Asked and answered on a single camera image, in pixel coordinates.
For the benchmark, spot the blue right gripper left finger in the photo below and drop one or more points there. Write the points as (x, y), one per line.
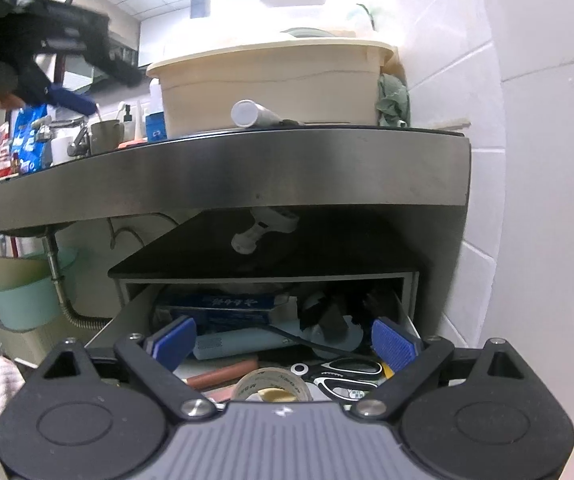
(173, 343)

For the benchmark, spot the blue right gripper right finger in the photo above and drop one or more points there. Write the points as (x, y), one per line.
(394, 345)

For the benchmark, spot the grey drawer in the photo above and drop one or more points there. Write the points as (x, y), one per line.
(334, 321)

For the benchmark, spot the white cream tube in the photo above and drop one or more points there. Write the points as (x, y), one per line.
(250, 114)

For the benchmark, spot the blue box in drawer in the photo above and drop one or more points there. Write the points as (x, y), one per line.
(232, 308)

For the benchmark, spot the black and white scissors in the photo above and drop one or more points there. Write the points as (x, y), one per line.
(344, 380)

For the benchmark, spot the light blue tube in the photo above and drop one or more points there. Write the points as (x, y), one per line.
(238, 342)

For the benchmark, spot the blue snack bag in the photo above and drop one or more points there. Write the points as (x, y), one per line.
(25, 148)

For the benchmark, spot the olive green mug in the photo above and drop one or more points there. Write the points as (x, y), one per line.
(106, 136)

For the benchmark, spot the white pipe fitting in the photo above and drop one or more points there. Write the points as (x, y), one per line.
(266, 220)

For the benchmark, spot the mint green plastic basin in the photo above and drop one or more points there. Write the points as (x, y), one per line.
(28, 298)

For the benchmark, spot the blue box on counter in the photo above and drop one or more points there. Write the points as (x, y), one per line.
(155, 127)

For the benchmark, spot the stainless steel counter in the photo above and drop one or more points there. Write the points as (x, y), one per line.
(239, 169)

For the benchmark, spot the green cloth rag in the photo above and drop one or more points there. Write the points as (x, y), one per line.
(393, 102)

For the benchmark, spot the beige plastic dish rack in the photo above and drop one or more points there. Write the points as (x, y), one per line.
(315, 81)

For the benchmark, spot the yellow handled tool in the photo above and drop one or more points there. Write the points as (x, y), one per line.
(387, 372)

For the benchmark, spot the brown handled hair brush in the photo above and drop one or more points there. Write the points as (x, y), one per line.
(223, 375)

